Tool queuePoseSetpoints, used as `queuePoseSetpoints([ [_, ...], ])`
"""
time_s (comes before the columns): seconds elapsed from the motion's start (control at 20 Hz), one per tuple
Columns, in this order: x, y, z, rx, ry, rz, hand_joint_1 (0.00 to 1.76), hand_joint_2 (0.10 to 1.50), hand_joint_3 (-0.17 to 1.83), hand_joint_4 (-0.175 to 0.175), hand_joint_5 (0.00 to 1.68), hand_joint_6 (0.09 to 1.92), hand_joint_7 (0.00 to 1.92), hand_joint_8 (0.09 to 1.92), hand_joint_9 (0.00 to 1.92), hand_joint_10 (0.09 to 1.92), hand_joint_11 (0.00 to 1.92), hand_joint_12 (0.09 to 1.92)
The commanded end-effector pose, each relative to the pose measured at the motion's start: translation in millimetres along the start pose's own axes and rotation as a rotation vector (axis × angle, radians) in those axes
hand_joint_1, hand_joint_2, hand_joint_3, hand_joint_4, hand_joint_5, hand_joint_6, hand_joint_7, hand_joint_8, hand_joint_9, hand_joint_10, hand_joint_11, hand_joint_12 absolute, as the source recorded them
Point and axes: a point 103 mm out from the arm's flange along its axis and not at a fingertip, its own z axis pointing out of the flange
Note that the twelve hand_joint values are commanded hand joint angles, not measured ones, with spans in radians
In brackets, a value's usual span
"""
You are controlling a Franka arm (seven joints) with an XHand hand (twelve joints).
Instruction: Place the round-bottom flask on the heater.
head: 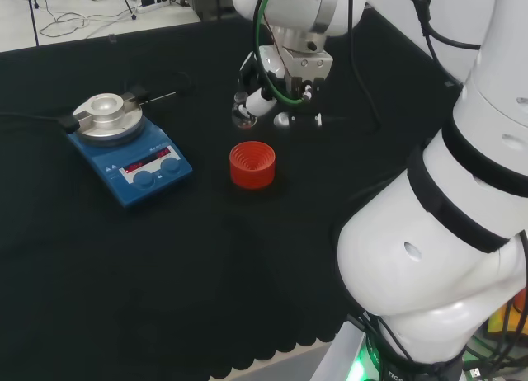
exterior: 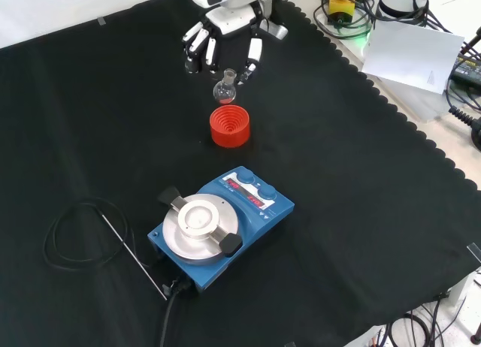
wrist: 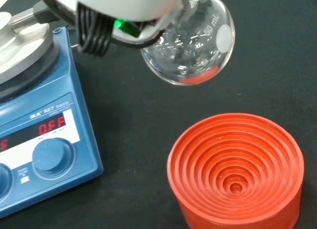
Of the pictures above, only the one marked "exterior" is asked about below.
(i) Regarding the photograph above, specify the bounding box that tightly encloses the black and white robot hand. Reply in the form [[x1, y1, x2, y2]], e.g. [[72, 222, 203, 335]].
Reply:
[[181, 0, 289, 86]]

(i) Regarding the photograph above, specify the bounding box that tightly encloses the clear round-bottom glass flask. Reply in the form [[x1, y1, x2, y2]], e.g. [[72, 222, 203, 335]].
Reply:
[[213, 68, 237, 106]]

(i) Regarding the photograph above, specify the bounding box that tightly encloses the red ribbed flask stand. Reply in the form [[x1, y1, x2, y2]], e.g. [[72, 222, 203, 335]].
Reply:
[[209, 104, 252, 149]]

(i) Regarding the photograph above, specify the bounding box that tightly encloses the blue base heater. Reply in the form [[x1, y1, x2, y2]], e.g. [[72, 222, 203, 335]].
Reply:
[[147, 165, 295, 294]]

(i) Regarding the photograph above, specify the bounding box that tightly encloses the yellow stop button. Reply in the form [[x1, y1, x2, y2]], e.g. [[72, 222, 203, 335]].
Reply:
[[327, 0, 356, 25]]

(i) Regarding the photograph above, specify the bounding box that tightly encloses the black bench cloth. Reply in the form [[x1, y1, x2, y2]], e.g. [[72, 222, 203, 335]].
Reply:
[[0, 0, 481, 347]]

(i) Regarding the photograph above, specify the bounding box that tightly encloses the pale board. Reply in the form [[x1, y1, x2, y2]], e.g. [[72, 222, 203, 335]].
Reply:
[[361, 19, 465, 95]]

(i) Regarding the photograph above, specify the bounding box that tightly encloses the black power adapter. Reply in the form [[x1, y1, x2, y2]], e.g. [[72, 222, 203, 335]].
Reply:
[[449, 50, 481, 88]]

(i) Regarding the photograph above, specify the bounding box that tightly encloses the thin steel temperature probe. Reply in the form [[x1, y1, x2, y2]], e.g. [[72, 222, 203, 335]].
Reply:
[[101, 213, 168, 301]]

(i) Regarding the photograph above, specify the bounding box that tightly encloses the black probe cable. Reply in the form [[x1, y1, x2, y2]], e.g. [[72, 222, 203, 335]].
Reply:
[[43, 199, 129, 270]]

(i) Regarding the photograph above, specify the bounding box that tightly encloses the black heater power cable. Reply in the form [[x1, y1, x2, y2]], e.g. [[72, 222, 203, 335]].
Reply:
[[159, 277, 192, 347]]

